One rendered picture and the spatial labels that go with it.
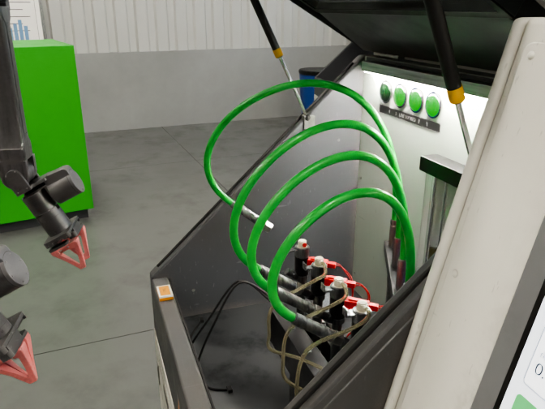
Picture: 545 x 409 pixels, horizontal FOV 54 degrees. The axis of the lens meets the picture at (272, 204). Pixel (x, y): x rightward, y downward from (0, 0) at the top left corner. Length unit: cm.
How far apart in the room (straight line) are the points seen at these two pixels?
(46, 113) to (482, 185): 373
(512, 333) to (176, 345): 66
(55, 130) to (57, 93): 26
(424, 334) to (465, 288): 10
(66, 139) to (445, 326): 375
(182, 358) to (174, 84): 664
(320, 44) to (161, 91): 245
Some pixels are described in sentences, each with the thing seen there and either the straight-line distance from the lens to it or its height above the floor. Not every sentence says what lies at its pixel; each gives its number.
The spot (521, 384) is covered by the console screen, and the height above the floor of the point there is 121.
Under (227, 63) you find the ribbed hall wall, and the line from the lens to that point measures 771.
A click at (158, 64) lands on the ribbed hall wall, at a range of 747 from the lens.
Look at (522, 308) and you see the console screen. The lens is 60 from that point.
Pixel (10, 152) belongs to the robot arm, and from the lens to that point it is 126.
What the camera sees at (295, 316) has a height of 114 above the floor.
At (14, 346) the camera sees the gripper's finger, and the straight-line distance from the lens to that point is 93.
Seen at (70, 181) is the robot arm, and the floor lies 120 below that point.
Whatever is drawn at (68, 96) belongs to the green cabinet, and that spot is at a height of 95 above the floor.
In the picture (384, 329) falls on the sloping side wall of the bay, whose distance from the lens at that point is 73.
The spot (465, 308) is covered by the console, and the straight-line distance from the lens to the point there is 66.
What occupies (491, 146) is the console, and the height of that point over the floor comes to 141.
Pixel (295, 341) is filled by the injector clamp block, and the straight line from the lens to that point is 102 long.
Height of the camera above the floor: 156
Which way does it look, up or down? 20 degrees down
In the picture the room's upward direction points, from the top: straight up
